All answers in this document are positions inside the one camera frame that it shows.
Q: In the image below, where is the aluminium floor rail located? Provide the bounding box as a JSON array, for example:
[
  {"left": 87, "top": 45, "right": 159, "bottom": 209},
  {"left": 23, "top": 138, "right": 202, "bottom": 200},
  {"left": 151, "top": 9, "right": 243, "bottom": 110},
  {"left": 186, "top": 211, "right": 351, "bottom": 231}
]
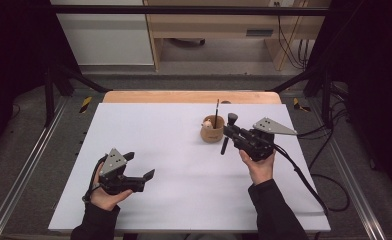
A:
[
  {"left": 307, "top": 99, "right": 389, "bottom": 240},
  {"left": 0, "top": 96, "right": 69, "bottom": 240}
]

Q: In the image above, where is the yellow black tape marker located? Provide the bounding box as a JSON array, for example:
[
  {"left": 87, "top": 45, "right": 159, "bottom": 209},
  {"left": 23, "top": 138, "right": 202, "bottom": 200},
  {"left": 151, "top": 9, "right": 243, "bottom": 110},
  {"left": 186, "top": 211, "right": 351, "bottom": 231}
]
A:
[
  {"left": 79, "top": 96, "right": 94, "bottom": 115},
  {"left": 292, "top": 97, "right": 312, "bottom": 113}
]

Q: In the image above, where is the black curtain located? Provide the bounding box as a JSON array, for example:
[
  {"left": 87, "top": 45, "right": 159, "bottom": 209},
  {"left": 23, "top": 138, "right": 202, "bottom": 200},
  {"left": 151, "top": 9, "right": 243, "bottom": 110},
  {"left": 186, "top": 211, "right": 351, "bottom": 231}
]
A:
[
  {"left": 0, "top": 0, "right": 82, "bottom": 163},
  {"left": 305, "top": 0, "right": 392, "bottom": 196}
]

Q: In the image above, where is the bundle of black desk cables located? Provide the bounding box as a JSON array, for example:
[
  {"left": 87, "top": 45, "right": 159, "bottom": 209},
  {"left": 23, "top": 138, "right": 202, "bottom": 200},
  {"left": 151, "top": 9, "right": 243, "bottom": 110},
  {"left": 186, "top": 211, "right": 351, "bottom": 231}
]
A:
[{"left": 273, "top": 1, "right": 310, "bottom": 70}]

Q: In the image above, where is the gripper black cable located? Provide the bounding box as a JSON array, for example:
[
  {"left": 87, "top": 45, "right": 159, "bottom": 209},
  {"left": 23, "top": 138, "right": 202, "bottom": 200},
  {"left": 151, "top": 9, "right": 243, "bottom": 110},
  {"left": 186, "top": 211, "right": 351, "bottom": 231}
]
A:
[
  {"left": 273, "top": 143, "right": 329, "bottom": 215},
  {"left": 82, "top": 154, "right": 107, "bottom": 204}
]

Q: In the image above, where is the white cabinet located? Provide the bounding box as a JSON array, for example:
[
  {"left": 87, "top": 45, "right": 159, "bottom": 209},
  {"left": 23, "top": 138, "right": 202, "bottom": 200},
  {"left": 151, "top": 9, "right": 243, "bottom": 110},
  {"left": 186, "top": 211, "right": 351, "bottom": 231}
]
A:
[{"left": 50, "top": 0, "right": 156, "bottom": 66}]

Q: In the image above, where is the person's left hand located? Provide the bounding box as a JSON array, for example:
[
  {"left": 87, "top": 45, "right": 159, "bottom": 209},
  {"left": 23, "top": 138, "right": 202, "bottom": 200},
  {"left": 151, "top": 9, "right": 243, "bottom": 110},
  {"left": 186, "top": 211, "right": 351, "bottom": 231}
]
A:
[{"left": 90, "top": 161, "right": 134, "bottom": 212}]

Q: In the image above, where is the large black makeup brush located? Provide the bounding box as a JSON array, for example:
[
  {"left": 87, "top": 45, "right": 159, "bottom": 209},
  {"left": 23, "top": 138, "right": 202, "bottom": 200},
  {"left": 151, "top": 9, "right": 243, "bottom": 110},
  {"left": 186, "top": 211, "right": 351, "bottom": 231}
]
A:
[{"left": 220, "top": 112, "right": 239, "bottom": 156}]

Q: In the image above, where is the person's right hand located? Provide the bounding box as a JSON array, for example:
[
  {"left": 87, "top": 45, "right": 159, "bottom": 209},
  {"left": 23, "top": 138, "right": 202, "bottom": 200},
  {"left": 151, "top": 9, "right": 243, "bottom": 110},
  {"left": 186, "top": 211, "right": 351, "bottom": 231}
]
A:
[{"left": 239, "top": 149, "right": 277, "bottom": 186}]

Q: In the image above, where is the light wooden table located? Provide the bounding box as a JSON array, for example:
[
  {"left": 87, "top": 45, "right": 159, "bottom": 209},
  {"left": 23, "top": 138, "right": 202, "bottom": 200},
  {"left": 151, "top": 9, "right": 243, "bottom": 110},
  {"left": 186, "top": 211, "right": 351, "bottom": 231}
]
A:
[{"left": 102, "top": 90, "right": 282, "bottom": 105}]

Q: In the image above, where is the beige wooden desk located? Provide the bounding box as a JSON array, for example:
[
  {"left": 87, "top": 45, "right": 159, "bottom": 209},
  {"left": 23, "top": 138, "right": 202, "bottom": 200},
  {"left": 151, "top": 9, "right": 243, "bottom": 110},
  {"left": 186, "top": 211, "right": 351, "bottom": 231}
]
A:
[{"left": 143, "top": 0, "right": 332, "bottom": 72}]

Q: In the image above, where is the black metal stand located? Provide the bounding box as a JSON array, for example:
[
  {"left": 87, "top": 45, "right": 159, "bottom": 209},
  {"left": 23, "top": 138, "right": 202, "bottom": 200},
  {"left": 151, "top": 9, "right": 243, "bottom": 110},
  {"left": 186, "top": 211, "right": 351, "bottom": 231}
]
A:
[
  {"left": 43, "top": 63, "right": 112, "bottom": 128},
  {"left": 269, "top": 63, "right": 334, "bottom": 128}
]

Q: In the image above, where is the black horizontal frame bar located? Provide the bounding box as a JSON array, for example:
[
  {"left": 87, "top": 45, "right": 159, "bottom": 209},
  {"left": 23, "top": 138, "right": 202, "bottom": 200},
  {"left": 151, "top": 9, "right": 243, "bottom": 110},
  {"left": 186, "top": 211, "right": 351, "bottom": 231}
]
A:
[{"left": 50, "top": 4, "right": 332, "bottom": 17}]

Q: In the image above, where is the tan brush holder cup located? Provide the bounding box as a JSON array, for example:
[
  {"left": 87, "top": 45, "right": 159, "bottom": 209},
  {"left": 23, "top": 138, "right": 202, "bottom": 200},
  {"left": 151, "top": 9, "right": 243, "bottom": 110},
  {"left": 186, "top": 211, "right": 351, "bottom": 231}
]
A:
[{"left": 199, "top": 114, "right": 226, "bottom": 144}]

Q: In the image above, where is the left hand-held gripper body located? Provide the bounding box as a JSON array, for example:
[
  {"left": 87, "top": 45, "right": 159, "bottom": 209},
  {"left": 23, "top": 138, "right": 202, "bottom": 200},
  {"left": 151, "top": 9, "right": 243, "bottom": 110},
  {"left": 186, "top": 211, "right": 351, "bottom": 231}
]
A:
[{"left": 98, "top": 148, "right": 146, "bottom": 196}]

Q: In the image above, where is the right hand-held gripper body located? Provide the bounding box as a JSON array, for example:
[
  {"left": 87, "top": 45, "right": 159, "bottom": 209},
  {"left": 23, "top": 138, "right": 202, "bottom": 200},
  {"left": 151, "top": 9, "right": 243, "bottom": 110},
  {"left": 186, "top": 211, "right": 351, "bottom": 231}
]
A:
[{"left": 233, "top": 117, "right": 299, "bottom": 163}]

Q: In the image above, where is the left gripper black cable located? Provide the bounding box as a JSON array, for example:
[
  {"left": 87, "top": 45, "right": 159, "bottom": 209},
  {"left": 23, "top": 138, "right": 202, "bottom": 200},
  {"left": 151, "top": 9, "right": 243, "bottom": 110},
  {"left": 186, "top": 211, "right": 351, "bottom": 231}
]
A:
[{"left": 82, "top": 154, "right": 107, "bottom": 204}]

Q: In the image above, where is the thin black makeup brush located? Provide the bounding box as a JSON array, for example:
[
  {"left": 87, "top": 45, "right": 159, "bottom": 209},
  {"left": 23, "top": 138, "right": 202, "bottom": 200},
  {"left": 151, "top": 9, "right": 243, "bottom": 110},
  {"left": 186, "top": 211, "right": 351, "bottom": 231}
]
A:
[{"left": 213, "top": 98, "right": 221, "bottom": 130}]

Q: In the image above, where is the black floor cable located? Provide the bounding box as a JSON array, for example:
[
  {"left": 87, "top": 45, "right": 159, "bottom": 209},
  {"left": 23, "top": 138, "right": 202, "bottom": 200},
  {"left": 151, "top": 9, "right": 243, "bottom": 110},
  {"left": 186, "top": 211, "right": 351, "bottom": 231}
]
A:
[{"left": 297, "top": 108, "right": 351, "bottom": 213}]

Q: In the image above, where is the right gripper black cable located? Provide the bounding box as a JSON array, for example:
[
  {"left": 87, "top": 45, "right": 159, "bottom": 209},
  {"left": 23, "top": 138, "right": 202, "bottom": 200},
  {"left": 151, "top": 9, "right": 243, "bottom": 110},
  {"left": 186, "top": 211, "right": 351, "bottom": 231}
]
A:
[{"left": 273, "top": 143, "right": 329, "bottom": 215}]

